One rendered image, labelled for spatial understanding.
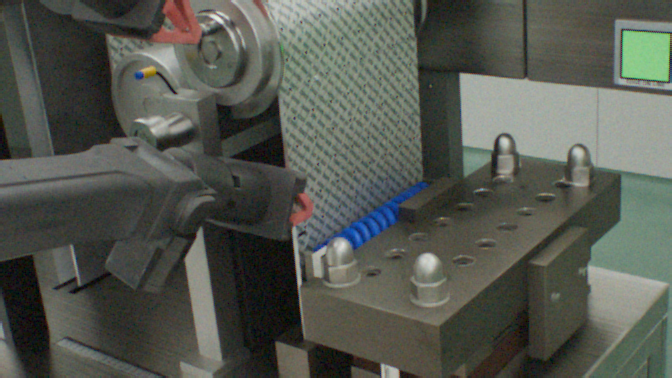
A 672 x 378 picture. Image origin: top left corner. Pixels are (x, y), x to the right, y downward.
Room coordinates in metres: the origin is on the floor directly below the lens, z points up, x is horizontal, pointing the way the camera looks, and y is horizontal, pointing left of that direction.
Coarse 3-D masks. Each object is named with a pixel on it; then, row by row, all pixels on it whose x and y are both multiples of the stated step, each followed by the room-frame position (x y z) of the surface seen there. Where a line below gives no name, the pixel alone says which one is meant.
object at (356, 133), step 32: (352, 64) 1.02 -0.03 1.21; (384, 64) 1.06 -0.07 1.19; (416, 64) 1.11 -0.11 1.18; (288, 96) 0.94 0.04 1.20; (320, 96) 0.98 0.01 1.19; (352, 96) 1.02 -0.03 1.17; (384, 96) 1.06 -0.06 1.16; (416, 96) 1.11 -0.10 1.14; (288, 128) 0.94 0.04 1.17; (320, 128) 0.97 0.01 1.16; (352, 128) 1.01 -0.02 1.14; (384, 128) 1.06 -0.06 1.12; (416, 128) 1.11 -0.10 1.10; (288, 160) 0.93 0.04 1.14; (320, 160) 0.97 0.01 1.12; (352, 160) 1.01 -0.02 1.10; (384, 160) 1.06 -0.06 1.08; (416, 160) 1.11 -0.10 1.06; (320, 192) 0.97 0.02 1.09; (352, 192) 1.01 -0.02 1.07; (384, 192) 1.05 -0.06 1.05; (320, 224) 0.96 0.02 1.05
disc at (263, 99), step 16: (256, 0) 0.94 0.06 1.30; (256, 16) 0.94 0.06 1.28; (272, 16) 0.93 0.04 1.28; (272, 32) 0.93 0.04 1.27; (176, 48) 1.01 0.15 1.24; (272, 48) 0.93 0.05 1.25; (272, 64) 0.93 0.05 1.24; (272, 80) 0.93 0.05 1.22; (256, 96) 0.95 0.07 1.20; (272, 96) 0.93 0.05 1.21; (224, 112) 0.98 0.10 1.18; (240, 112) 0.96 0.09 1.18; (256, 112) 0.95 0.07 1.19
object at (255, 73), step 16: (192, 0) 0.98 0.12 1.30; (208, 0) 0.96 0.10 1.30; (224, 0) 0.95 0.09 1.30; (240, 0) 0.95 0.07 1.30; (240, 16) 0.94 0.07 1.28; (240, 32) 0.94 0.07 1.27; (256, 32) 0.93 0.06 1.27; (256, 48) 0.93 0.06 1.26; (256, 64) 0.93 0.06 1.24; (192, 80) 0.99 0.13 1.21; (240, 80) 0.94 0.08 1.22; (256, 80) 0.93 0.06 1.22; (224, 96) 0.96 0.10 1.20; (240, 96) 0.95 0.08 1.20
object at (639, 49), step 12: (624, 36) 1.04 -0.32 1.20; (636, 36) 1.03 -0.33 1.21; (648, 36) 1.02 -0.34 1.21; (660, 36) 1.01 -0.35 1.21; (624, 48) 1.04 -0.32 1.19; (636, 48) 1.03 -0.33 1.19; (648, 48) 1.02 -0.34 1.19; (660, 48) 1.01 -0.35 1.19; (624, 60) 1.04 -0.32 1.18; (636, 60) 1.03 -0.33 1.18; (648, 60) 1.02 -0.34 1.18; (660, 60) 1.01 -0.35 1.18; (624, 72) 1.04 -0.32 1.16; (636, 72) 1.03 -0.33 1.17; (648, 72) 1.02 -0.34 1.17; (660, 72) 1.01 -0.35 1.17
